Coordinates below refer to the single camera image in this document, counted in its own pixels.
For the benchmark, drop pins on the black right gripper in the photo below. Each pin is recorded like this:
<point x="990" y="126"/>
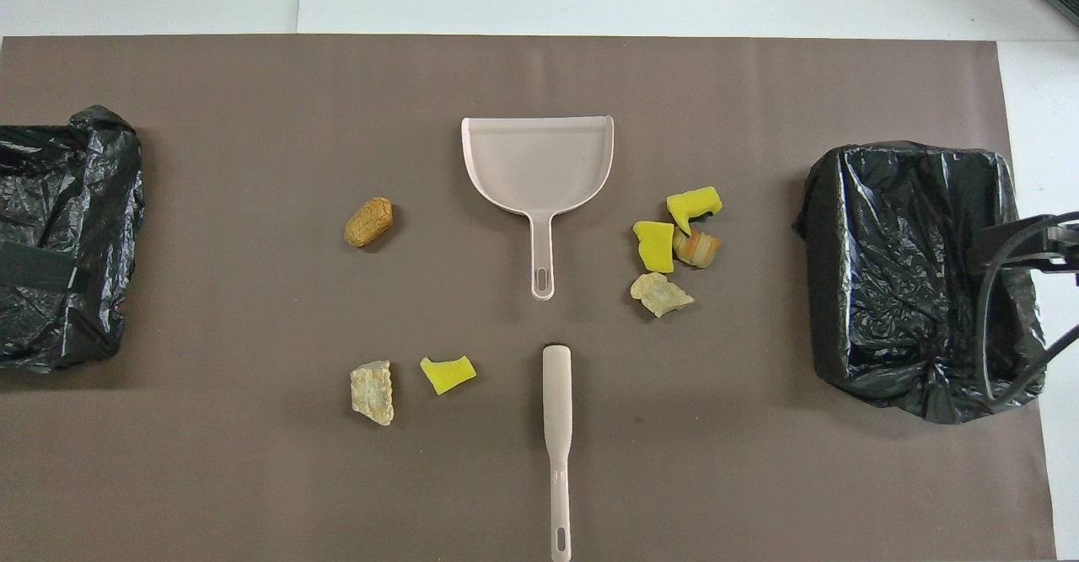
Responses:
<point x="1064" y="250"/>

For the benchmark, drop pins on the orange striped foam chunk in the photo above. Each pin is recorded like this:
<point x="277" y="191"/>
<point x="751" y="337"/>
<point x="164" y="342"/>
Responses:
<point x="701" y="248"/>

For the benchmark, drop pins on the notched yellow sponge piece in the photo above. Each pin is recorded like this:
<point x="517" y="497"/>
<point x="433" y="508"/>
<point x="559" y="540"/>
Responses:
<point x="693" y="203"/>

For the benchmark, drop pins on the brown oval foam chunk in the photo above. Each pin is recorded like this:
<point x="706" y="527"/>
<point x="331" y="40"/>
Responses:
<point x="368" y="222"/>

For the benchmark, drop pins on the pale green foam chunk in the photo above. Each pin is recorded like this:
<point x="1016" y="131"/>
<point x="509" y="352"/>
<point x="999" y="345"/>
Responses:
<point x="659" y="294"/>

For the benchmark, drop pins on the squarish yellow sponge piece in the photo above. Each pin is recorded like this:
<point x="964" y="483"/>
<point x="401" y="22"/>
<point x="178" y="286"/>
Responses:
<point x="654" y="247"/>

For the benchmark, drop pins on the pale and orange foam chunk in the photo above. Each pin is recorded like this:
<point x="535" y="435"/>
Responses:
<point x="372" y="393"/>

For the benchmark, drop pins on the small yellow sponge piece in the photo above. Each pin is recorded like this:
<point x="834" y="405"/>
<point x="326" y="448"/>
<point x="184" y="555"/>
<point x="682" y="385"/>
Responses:
<point x="445" y="374"/>

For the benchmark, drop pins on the beige hand brush black bristles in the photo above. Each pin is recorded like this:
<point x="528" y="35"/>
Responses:
<point x="557" y="385"/>

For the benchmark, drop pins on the pale pink plastic dustpan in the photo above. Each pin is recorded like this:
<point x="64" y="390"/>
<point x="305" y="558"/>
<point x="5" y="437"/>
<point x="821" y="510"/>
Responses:
<point x="537" y="166"/>

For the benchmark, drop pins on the crumpled bin black bag liner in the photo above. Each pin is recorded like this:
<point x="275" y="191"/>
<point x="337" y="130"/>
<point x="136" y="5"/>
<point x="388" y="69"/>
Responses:
<point x="76" y="183"/>

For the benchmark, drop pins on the open bin black bag liner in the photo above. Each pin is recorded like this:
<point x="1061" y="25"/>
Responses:
<point x="893" y="250"/>

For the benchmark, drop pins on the brown paper table mat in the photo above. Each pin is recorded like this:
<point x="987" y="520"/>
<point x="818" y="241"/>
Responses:
<point x="253" y="478"/>

